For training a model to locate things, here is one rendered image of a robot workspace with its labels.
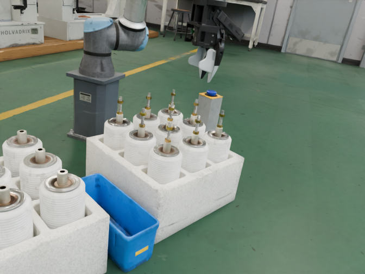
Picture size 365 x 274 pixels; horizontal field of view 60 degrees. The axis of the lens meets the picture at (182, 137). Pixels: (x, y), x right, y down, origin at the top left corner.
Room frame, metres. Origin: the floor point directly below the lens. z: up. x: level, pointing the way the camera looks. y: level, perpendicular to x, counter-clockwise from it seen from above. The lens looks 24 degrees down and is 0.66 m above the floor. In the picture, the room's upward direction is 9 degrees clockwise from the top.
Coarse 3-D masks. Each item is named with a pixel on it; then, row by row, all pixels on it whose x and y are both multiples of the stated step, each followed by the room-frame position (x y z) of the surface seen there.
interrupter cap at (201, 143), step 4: (188, 136) 0.94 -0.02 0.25; (184, 140) 0.91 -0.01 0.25; (188, 140) 0.92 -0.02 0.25; (200, 140) 0.93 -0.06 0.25; (204, 140) 0.93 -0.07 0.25; (188, 144) 0.88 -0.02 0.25; (192, 144) 0.89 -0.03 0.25; (196, 144) 0.90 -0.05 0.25; (200, 144) 0.90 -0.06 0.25; (204, 144) 0.90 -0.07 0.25
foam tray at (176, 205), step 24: (96, 144) 0.94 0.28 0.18; (96, 168) 0.93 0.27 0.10; (120, 168) 0.84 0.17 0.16; (144, 168) 0.83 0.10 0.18; (216, 168) 0.90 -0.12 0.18; (240, 168) 0.99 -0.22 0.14; (144, 192) 0.76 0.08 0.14; (168, 192) 0.74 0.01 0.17; (192, 192) 0.81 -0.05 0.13; (216, 192) 0.91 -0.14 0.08; (168, 216) 0.75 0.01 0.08; (192, 216) 0.83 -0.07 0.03
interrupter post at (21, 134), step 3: (18, 132) 0.74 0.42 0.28; (21, 132) 0.74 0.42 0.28; (24, 132) 0.75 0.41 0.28; (18, 135) 0.74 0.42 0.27; (21, 135) 0.74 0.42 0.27; (24, 135) 0.74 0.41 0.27; (18, 138) 0.74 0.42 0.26; (21, 138) 0.74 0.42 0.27; (24, 138) 0.74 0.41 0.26; (18, 141) 0.74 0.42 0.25; (21, 141) 0.74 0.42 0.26; (24, 141) 0.74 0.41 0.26
